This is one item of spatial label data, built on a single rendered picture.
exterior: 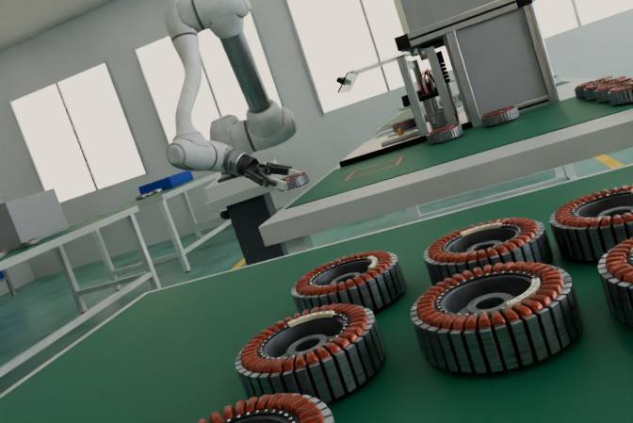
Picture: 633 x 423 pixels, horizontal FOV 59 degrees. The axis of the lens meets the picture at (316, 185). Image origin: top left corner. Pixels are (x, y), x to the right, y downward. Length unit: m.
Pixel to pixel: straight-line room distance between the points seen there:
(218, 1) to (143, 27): 5.84
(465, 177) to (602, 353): 0.83
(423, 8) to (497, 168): 0.99
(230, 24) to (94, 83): 6.30
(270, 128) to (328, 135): 4.65
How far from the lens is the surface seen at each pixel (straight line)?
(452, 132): 1.75
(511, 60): 1.95
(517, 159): 1.19
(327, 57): 7.04
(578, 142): 1.20
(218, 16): 2.19
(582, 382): 0.36
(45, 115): 8.95
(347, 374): 0.40
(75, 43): 8.57
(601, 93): 1.57
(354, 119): 7.00
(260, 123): 2.44
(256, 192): 2.43
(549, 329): 0.38
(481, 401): 0.36
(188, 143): 1.90
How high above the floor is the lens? 0.94
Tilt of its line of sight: 6 degrees down
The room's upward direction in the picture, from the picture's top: 19 degrees counter-clockwise
